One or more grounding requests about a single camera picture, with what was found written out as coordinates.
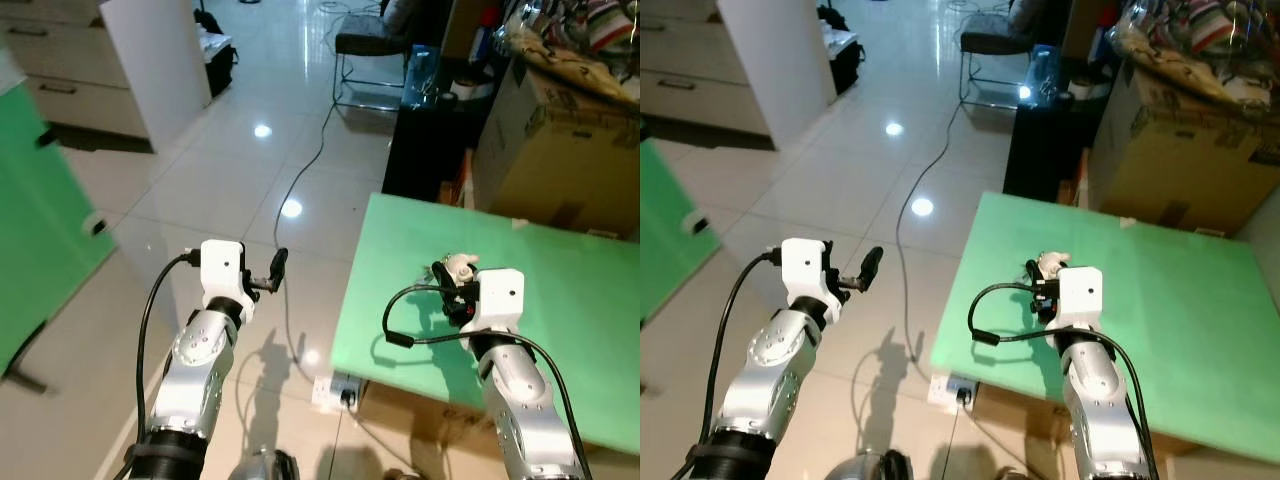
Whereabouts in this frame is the green table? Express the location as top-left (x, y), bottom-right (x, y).
top-left (929, 189), bottom-right (1280, 453)
top-left (329, 192), bottom-right (641, 457)

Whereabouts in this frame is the flat brown cardboard box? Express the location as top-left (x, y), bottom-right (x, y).
top-left (973, 384), bottom-right (1076, 463)
top-left (358, 380), bottom-right (523, 453)

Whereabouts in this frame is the black cabinet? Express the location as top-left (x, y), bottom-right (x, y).
top-left (382, 48), bottom-right (504, 207)
top-left (1002, 48), bottom-right (1113, 203)

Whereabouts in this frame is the white power strip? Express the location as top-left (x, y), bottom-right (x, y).
top-left (927, 371), bottom-right (987, 412)
top-left (311, 371), bottom-right (367, 412)

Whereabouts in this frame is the large brown cardboard box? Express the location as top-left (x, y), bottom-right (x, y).
top-left (470, 58), bottom-right (641, 242)
top-left (1084, 58), bottom-right (1280, 239)

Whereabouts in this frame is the white panel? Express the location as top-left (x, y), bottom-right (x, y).
top-left (98, 0), bottom-right (214, 154)
top-left (716, 0), bottom-right (840, 153)

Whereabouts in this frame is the black bag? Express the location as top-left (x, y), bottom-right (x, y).
top-left (193, 8), bottom-right (240, 99)
top-left (816, 4), bottom-right (865, 97)

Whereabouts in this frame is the black metal chair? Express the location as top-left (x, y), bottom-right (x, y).
top-left (332, 0), bottom-right (426, 113)
top-left (957, 0), bottom-right (1046, 111)

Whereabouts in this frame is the beige drawer unit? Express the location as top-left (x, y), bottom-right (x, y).
top-left (640, 0), bottom-right (778, 142)
top-left (0, 0), bottom-right (153, 142)

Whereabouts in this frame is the striped cloth pile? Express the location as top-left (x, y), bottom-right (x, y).
top-left (498, 0), bottom-right (641, 96)
top-left (1108, 0), bottom-right (1280, 106)

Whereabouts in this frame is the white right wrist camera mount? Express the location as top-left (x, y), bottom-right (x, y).
top-left (1044, 265), bottom-right (1105, 338)
top-left (463, 268), bottom-right (527, 339)

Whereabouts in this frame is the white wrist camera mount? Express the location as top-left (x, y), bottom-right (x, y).
top-left (1044, 265), bottom-right (1105, 338)
top-left (463, 268), bottom-right (527, 339)
top-left (779, 237), bottom-right (839, 327)
top-left (198, 239), bottom-right (253, 323)

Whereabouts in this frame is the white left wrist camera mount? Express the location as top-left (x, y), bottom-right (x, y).
top-left (779, 237), bottom-right (839, 327)
top-left (198, 239), bottom-right (253, 323)

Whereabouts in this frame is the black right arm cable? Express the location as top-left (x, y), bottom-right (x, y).
top-left (967, 282), bottom-right (1163, 480)
top-left (382, 284), bottom-right (583, 480)

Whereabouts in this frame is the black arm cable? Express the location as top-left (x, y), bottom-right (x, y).
top-left (133, 252), bottom-right (204, 476)
top-left (382, 284), bottom-right (583, 480)
top-left (967, 282), bottom-right (1163, 480)
top-left (698, 250), bottom-right (787, 476)

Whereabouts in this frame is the black floor cable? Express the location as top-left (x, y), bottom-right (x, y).
top-left (894, 98), bottom-right (963, 366)
top-left (273, 98), bottom-right (339, 383)

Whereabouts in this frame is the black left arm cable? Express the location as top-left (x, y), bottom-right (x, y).
top-left (698, 250), bottom-right (787, 476)
top-left (133, 252), bottom-right (204, 476)

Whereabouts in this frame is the green wall board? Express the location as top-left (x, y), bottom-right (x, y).
top-left (0, 80), bottom-right (117, 373)
top-left (640, 138), bottom-right (722, 323)

